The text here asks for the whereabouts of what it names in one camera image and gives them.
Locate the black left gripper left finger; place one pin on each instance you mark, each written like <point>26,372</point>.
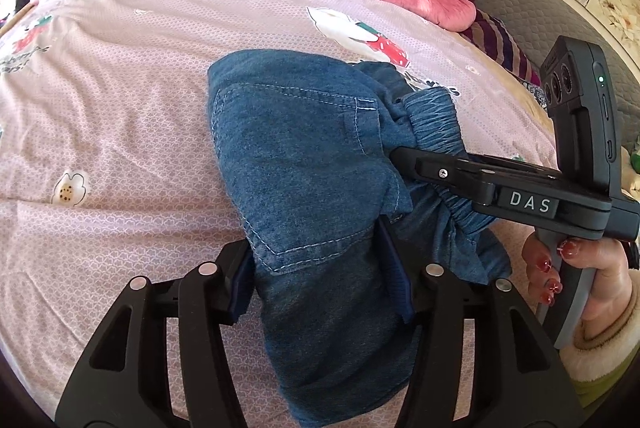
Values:
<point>121,378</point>

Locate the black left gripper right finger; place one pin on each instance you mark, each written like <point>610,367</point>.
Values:
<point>483,359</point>

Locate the blue denim pants with lace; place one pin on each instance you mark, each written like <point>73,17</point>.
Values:
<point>302,143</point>

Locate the white and green sleeve forearm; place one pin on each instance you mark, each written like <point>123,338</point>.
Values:
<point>596,365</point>

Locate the right hand red nails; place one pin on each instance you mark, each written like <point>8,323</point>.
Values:
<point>611,289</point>

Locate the striped purple pillow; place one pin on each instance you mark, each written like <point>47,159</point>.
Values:
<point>491,36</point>

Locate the grey padded headboard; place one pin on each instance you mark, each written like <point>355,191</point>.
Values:
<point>535,25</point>

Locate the pink strawberry print bed sheet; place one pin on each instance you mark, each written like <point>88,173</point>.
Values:
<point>107,164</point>

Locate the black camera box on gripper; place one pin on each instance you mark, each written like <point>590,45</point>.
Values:
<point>583,109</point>

